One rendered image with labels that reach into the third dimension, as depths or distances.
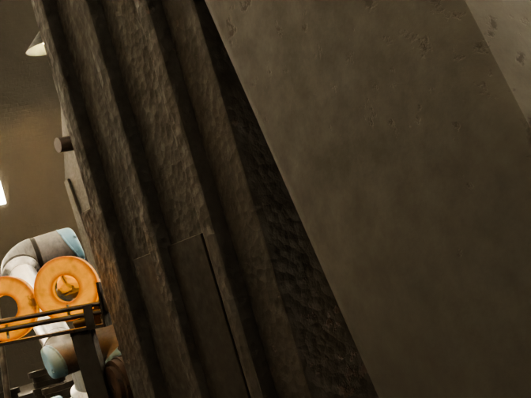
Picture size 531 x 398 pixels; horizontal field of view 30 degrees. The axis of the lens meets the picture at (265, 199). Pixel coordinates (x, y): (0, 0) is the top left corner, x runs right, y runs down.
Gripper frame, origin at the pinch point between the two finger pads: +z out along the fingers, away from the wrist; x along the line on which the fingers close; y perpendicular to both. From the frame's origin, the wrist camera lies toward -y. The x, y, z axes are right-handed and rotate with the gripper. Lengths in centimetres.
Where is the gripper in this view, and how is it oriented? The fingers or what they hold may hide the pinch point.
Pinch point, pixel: (65, 280)
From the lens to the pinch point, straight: 245.1
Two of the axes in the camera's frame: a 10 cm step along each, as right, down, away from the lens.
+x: 9.6, -2.7, -0.3
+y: -2.5, -9.1, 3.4
